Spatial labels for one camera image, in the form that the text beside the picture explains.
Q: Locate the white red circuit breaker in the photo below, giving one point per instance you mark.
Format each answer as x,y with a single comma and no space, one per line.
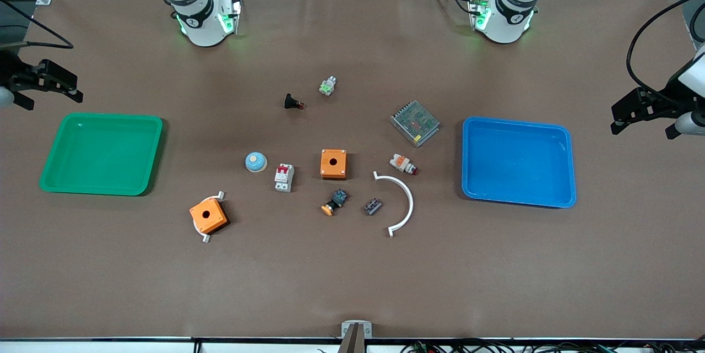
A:
284,178

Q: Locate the black red indicator button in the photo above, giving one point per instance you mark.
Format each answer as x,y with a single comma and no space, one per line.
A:
291,102

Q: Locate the large white curved bracket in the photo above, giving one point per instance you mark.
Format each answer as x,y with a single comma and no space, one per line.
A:
408,199

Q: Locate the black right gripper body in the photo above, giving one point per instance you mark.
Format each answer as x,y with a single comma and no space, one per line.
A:
15,75

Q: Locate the small white curved bracket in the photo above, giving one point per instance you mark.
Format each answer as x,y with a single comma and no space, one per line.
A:
206,239

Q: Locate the orange black push button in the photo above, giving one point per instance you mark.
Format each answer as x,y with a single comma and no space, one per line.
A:
336,200

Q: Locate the metal mesh power supply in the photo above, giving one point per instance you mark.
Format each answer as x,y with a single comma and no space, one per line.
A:
415,123

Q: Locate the blue dome buzzer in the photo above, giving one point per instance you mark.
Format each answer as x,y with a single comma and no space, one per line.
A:
256,162

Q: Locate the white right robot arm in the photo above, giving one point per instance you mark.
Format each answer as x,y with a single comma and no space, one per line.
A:
201,14

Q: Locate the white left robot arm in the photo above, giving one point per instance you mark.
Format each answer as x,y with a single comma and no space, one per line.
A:
504,17

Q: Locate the blue plastic tray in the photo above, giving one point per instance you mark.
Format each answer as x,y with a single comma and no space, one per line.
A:
518,161

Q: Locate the green white push button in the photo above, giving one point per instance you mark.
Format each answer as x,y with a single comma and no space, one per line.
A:
327,86

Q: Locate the small black capacitor module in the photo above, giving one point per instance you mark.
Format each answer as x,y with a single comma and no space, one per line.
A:
373,206

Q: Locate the white red switch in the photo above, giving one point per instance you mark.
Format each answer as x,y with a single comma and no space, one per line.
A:
402,163

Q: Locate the green plastic tray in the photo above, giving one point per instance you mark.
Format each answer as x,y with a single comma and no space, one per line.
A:
102,155

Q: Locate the orange push button box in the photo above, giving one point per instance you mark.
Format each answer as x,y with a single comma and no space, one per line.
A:
333,164
208,215

